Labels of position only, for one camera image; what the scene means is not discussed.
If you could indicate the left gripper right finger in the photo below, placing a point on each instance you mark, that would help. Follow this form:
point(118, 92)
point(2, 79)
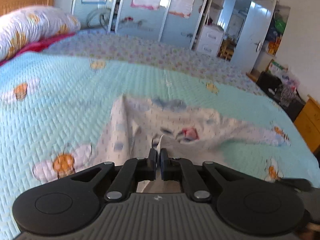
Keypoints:
point(184, 171)

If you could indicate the white drawer cabinet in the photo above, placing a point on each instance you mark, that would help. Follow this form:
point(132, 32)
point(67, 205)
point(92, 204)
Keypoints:
point(210, 40)

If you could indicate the floral long pillow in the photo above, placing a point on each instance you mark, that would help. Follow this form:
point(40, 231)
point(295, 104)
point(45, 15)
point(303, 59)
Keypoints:
point(32, 24)

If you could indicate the white patterned baby garment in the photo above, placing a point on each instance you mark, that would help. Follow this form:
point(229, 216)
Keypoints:
point(138, 125)

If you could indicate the pale blue sliding wardrobe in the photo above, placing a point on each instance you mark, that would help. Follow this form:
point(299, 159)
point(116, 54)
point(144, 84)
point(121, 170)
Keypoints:
point(174, 22)

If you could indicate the heart patterned bedsheet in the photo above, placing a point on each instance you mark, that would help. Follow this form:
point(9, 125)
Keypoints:
point(98, 44)

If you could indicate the magenta bed sheet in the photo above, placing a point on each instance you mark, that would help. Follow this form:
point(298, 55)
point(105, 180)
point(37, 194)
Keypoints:
point(39, 45)

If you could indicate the wooden headboard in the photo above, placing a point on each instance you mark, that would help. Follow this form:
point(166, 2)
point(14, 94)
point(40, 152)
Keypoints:
point(7, 6)

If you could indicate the wooden desk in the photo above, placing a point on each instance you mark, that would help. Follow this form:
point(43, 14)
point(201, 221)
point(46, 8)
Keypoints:
point(308, 124)

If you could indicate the mint green bee quilt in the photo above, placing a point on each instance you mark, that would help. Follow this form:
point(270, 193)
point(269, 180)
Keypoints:
point(54, 109)

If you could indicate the black chair with clothes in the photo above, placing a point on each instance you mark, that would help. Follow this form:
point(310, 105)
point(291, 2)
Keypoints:
point(289, 101)

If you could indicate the white room door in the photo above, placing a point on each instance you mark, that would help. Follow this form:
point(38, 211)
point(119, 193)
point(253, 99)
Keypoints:
point(253, 34)

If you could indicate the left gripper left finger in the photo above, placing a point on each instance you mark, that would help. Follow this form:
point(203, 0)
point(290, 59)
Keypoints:
point(130, 174)

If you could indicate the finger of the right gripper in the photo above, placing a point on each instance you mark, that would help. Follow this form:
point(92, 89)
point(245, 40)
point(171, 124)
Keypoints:
point(299, 184)

